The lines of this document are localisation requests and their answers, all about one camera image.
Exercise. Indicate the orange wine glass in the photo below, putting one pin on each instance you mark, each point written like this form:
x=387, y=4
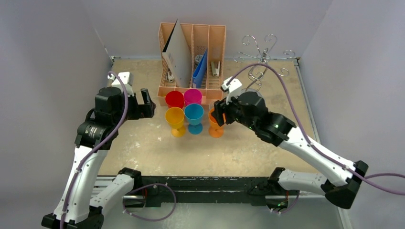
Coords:
x=215, y=130

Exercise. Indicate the peach plastic desk organizer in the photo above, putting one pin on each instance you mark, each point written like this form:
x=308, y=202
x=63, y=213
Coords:
x=204, y=49

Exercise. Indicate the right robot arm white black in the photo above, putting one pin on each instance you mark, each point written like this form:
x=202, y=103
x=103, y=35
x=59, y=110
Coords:
x=335, y=179

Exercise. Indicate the pink wine glass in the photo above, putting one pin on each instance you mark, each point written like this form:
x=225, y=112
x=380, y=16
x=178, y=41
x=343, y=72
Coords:
x=192, y=96

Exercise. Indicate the grey white folder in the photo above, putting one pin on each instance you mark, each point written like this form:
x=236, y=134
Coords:
x=178, y=56

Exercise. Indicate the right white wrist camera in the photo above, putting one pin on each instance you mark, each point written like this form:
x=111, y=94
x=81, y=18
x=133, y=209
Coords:
x=232, y=87

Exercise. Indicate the tape roll in organizer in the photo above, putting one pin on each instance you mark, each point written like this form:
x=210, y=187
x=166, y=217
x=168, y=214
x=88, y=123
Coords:
x=198, y=59

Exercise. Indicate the blue wine glass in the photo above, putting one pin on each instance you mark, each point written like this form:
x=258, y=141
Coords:
x=194, y=115

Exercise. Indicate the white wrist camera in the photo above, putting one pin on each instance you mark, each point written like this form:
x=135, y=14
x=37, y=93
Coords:
x=122, y=80
x=232, y=87

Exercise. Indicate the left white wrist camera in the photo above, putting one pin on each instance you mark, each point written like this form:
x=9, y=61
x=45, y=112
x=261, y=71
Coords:
x=122, y=80

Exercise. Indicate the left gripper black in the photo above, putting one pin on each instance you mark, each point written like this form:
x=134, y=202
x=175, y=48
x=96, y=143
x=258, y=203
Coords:
x=144, y=110

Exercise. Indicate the yellow wine glass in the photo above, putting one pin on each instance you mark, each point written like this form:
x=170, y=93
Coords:
x=175, y=117

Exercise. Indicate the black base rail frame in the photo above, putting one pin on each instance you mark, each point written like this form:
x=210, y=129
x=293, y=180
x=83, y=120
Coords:
x=152, y=191

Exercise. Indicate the chrome wine glass rack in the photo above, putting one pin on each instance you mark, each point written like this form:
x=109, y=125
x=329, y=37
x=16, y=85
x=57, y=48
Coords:
x=255, y=75

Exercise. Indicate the grey stapler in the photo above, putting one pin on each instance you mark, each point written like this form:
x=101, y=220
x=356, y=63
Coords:
x=215, y=68

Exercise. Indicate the blue folder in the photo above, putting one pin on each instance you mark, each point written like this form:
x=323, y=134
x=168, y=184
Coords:
x=199, y=72

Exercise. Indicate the red wine glass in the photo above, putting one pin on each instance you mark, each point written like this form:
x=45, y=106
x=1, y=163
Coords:
x=174, y=99

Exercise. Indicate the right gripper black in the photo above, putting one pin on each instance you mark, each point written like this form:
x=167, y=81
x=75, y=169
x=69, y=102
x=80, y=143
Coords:
x=223, y=111

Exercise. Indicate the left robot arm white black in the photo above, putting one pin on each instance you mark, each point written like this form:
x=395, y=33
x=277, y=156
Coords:
x=77, y=208

